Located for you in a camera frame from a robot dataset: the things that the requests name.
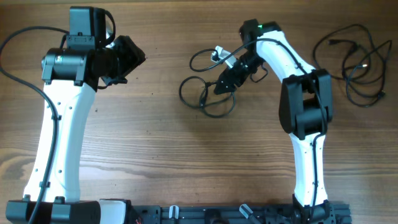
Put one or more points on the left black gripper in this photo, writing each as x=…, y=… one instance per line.
x=134, y=56

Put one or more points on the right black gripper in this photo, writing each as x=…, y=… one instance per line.
x=225, y=77

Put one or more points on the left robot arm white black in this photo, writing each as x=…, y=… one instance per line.
x=91, y=57

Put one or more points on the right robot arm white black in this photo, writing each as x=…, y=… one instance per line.
x=305, y=108

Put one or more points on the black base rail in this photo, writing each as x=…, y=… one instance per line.
x=276, y=213

